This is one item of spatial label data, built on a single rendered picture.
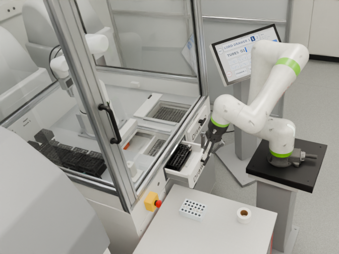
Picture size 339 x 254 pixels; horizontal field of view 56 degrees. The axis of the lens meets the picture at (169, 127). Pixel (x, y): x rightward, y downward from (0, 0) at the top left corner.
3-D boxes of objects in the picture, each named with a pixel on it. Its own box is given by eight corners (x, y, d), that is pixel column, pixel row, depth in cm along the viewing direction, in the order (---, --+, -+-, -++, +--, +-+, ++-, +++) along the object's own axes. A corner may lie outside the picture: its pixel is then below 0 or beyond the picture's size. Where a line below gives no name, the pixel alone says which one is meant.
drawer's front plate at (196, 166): (211, 153, 190) (210, 139, 183) (192, 189, 171) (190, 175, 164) (209, 152, 190) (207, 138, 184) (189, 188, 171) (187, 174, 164)
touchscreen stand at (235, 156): (286, 168, 278) (298, 64, 215) (242, 187, 269) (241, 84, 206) (253, 136, 316) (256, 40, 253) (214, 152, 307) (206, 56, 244)
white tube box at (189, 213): (208, 209, 166) (207, 205, 163) (201, 222, 160) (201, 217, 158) (186, 202, 171) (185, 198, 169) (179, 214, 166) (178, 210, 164)
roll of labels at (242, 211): (250, 212, 161) (250, 207, 158) (251, 224, 155) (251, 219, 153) (236, 211, 162) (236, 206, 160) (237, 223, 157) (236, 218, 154)
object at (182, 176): (207, 152, 188) (207, 145, 185) (190, 184, 171) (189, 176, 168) (150, 139, 206) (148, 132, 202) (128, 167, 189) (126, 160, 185)
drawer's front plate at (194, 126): (208, 118, 217) (207, 105, 210) (191, 145, 197) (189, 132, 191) (205, 118, 217) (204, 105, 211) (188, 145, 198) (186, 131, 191)
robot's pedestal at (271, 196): (299, 228, 232) (313, 153, 185) (288, 263, 214) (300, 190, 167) (259, 213, 247) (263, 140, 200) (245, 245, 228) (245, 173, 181)
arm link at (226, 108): (224, 85, 141) (212, 97, 134) (249, 99, 138) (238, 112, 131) (215, 108, 151) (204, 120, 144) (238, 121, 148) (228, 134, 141)
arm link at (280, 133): (271, 138, 186) (272, 112, 175) (297, 147, 177) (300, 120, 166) (260, 151, 179) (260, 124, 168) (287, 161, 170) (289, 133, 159)
